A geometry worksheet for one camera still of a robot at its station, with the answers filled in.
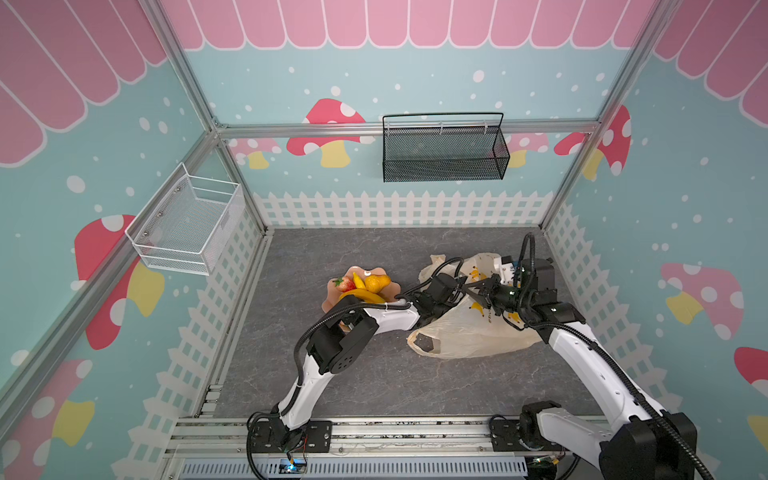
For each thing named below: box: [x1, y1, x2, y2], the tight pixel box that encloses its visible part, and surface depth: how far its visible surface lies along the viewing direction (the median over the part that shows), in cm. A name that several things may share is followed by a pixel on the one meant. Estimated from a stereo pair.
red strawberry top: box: [332, 277, 357, 292], surface depth 97 cm
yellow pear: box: [365, 274, 391, 293], surface depth 98 cm
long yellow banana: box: [338, 289, 386, 303], surface depth 97 cm
